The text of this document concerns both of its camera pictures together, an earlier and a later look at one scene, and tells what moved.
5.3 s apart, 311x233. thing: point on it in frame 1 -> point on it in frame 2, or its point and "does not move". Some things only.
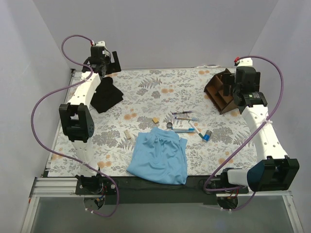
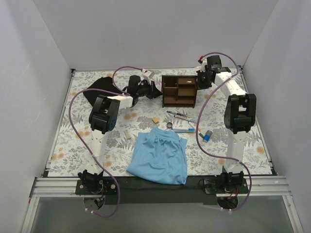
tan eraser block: (155, 120) does not move
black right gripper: (228, 81) -> (201, 79)
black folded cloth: (106, 95) does not move
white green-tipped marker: (195, 129) does not move
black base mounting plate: (197, 190) does not move
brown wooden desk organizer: (214, 91) -> (179, 91)
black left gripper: (112, 67) -> (150, 90)
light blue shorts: (161, 156) does not move
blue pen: (183, 131) does not move
